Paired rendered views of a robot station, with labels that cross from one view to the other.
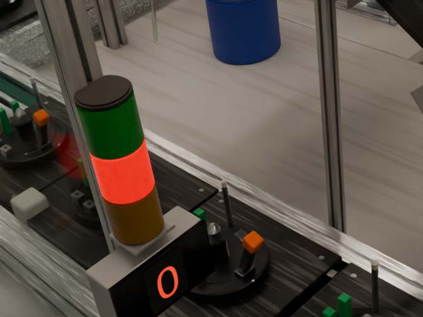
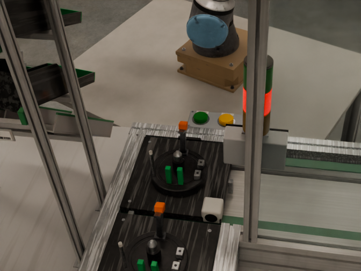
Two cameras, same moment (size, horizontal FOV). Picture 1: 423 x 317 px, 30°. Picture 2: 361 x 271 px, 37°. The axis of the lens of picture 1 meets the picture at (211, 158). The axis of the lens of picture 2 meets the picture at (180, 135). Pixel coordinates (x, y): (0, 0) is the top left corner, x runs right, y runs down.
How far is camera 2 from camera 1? 128 cm
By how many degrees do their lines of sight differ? 86
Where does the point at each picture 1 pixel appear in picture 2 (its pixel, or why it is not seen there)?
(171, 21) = not seen: outside the picture
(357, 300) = (145, 193)
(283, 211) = (87, 262)
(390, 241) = (59, 243)
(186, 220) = (230, 129)
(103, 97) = not seen: hidden behind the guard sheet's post
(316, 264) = (129, 220)
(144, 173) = not seen: hidden behind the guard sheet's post
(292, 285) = (150, 222)
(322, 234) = (99, 234)
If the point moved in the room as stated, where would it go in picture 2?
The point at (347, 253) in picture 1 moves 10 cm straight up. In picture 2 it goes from (110, 215) to (103, 187)
